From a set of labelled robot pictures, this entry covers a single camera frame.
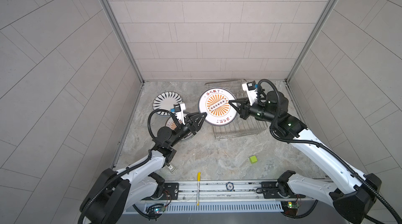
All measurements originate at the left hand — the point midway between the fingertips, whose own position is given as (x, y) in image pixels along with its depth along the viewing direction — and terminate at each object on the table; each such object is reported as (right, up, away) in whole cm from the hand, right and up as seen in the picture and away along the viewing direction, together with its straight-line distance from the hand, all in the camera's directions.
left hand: (208, 116), depth 67 cm
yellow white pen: (-5, -30, +9) cm, 32 cm away
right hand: (+9, +6, -2) cm, 11 cm away
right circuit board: (+36, -40, +1) cm, 54 cm away
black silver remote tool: (-19, -26, +8) cm, 33 cm away
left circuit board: (-22, -39, -2) cm, 45 cm away
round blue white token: (+10, -34, +6) cm, 36 cm away
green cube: (+23, -24, +12) cm, 35 cm away
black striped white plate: (-29, +5, +36) cm, 46 cm away
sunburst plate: (+3, +6, 0) cm, 7 cm away
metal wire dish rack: (+18, -10, +24) cm, 32 cm away
